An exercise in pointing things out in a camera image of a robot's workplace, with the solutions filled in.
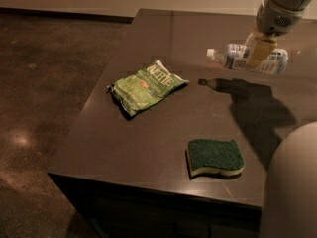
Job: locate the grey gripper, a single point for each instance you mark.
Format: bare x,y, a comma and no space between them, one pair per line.
272,21

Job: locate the blue plastic bottle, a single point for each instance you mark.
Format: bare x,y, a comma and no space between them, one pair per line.
235,58

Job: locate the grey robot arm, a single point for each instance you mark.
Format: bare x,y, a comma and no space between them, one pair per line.
290,195

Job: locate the green and yellow sponge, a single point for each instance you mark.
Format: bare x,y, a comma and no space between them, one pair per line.
211,157

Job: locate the green chip bag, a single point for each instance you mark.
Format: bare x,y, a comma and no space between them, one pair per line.
146,88

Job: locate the dark cabinet drawer front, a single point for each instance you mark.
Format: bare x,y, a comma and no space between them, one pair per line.
118,211

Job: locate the dark wall baseboard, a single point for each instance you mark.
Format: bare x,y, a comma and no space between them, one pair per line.
67,15

